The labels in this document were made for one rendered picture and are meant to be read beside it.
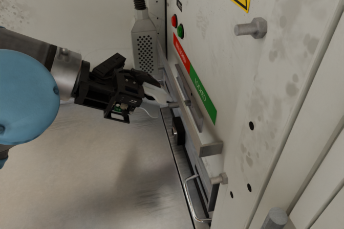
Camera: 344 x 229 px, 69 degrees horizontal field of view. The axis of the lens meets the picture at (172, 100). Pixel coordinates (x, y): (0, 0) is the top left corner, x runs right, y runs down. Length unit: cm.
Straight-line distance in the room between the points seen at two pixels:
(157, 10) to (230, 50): 48
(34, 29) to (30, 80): 71
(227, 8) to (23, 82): 25
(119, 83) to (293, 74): 35
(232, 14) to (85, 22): 65
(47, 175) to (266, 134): 59
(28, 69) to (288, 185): 25
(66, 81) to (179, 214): 36
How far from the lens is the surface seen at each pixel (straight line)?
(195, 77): 52
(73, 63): 45
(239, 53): 33
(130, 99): 46
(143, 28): 69
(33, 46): 46
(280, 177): 20
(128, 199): 62
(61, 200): 66
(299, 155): 18
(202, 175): 55
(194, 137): 44
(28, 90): 28
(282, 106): 18
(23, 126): 27
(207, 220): 54
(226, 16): 35
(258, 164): 23
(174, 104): 56
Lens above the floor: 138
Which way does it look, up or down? 40 degrees down
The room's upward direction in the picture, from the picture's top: straight up
